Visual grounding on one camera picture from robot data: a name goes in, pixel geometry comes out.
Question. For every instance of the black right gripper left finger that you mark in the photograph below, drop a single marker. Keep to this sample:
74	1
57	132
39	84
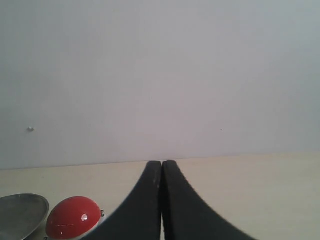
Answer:
139	216

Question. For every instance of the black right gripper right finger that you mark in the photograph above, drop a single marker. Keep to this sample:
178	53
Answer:
186	216

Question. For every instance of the red dome push button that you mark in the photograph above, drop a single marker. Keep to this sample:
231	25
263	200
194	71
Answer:
73	218

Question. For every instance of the round metal plate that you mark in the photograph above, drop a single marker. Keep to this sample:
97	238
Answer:
21	214

